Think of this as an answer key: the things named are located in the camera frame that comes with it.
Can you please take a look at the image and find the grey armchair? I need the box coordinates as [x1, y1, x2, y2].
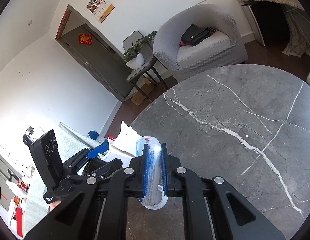
[153, 4, 248, 82]

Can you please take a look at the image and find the black electric kettle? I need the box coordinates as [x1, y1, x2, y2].
[22, 126, 35, 147]

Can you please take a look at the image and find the blue tissue pack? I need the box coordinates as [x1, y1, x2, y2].
[136, 137, 162, 206]

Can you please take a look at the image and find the cardboard box on floor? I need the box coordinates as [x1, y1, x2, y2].
[131, 77, 157, 105]

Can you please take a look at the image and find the grey dining chair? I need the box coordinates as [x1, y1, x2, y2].
[122, 30, 168, 102]

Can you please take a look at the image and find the white printed card box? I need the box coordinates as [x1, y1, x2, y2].
[98, 121, 141, 167]

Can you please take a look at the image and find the grey door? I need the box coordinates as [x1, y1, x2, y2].
[56, 5, 133, 102]

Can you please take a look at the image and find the potted green plant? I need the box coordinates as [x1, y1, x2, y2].
[122, 30, 157, 70]

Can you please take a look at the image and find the wall calendar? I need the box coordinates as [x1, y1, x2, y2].
[86, 0, 115, 23]

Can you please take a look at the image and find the patterned white tablecloth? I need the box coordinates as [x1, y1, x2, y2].
[53, 122, 101, 162]

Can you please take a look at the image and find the black handbag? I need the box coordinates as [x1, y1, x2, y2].
[179, 24, 216, 46]

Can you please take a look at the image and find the person's left hand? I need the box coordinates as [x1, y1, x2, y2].
[48, 200, 61, 213]

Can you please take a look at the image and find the red door fu sticker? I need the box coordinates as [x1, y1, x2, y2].
[78, 33, 92, 46]

